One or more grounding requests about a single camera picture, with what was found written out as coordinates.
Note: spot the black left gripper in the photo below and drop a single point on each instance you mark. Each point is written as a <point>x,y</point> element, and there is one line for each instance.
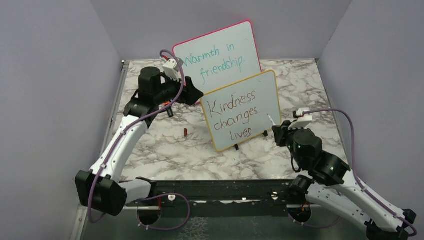
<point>189,94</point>

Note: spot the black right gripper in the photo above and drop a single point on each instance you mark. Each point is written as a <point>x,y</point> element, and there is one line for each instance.
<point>280,131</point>

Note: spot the white rainbow marker pen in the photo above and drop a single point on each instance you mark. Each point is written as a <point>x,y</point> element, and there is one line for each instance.
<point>271,120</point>

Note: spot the black orange highlighter marker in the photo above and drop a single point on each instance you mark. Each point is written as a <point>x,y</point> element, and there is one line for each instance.
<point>170,112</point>

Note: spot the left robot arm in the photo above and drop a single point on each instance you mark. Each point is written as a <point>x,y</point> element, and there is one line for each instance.
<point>100,188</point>

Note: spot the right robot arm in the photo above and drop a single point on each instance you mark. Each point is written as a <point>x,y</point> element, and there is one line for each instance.
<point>331,184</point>

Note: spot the black yellow whiteboard stand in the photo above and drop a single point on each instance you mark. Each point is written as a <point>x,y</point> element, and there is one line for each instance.
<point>265,134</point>

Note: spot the pink framed whiteboard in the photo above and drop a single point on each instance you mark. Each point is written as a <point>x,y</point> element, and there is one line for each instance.
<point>220,58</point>

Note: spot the yellow framed whiteboard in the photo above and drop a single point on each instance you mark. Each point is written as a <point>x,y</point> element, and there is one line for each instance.
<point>238,112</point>

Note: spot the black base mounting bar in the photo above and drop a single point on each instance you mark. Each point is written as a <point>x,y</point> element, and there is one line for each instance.
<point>223,198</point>

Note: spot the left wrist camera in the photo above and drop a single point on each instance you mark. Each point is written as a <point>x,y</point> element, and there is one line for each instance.
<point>171,69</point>

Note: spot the aluminium table edge rail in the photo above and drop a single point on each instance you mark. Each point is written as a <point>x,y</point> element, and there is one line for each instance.
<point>115,107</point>

